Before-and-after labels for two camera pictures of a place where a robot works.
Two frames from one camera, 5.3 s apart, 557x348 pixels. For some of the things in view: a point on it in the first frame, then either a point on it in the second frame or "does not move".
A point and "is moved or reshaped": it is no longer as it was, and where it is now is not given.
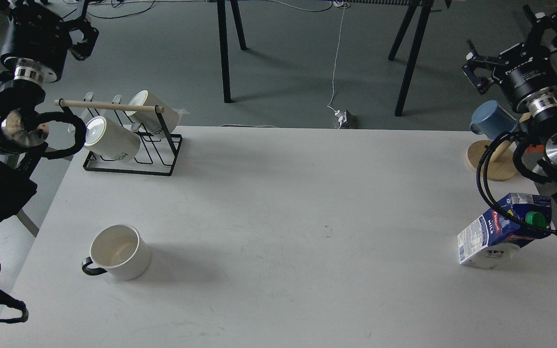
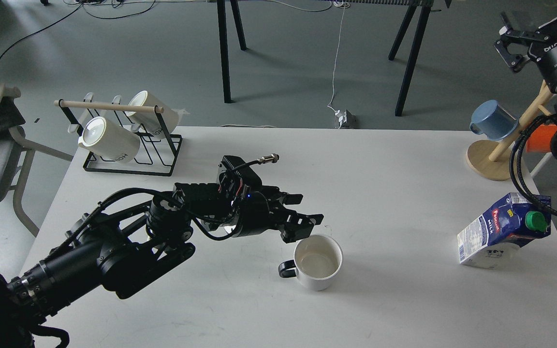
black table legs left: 223,33 does not move
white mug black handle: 122,250 is moved or reshaped
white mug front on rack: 118,143 does not move
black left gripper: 35,42 to 254,207
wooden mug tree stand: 501,161 does not move
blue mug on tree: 488,119 does not move
